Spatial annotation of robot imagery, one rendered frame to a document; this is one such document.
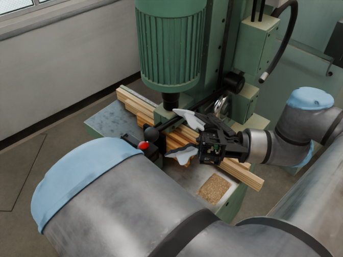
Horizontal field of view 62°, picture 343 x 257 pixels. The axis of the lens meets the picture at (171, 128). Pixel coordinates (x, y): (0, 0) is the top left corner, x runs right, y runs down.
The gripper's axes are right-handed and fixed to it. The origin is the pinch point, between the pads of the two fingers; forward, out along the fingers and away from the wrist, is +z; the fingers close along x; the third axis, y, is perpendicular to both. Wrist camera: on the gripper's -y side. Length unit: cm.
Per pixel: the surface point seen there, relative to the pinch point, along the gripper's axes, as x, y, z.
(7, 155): 113, -101, 103
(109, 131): 21.4, -24.8, 18.3
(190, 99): 3.7, -24.5, -8.5
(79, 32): 31, -148, 59
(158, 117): 8.0, -18.0, 1.6
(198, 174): 20.1, -5.7, -12.8
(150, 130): -6.5, 8.8, 4.7
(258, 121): 20, -41, -42
